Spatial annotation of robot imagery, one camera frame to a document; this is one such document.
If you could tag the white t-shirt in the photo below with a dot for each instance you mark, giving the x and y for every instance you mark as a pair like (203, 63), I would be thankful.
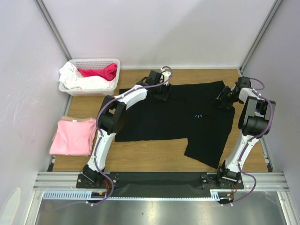
(73, 79)

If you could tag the black t-shirt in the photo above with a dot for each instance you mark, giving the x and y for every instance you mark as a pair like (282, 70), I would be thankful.
(188, 113)

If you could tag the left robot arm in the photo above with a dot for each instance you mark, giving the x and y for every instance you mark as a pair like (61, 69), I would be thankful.
(111, 119)

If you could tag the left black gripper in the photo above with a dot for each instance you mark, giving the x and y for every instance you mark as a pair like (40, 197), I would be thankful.
(164, 96)

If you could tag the folded beige t-shirt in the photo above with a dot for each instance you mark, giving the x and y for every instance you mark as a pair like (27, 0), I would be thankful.
(75, 118)

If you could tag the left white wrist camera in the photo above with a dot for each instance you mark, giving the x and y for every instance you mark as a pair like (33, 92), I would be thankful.
(165, 74)

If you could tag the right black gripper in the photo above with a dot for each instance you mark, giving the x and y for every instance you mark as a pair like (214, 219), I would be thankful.
(225, 96)

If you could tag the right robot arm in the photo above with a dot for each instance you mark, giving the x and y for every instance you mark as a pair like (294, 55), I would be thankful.
(255, 122)

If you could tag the magenta t-shirt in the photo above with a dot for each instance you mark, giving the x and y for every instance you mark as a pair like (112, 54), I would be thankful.
(108, 73)

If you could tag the aluminium frame rail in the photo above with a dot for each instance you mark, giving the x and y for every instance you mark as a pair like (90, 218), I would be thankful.
(265, 181)

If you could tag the white plastic laundry basket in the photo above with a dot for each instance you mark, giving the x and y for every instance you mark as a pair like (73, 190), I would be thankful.
(92, 64)

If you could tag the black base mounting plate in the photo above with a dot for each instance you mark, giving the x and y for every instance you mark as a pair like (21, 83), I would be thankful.
(158, 184)

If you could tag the folded pink t-shirt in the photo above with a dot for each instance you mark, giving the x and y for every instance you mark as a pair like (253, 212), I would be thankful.
(74, 137)

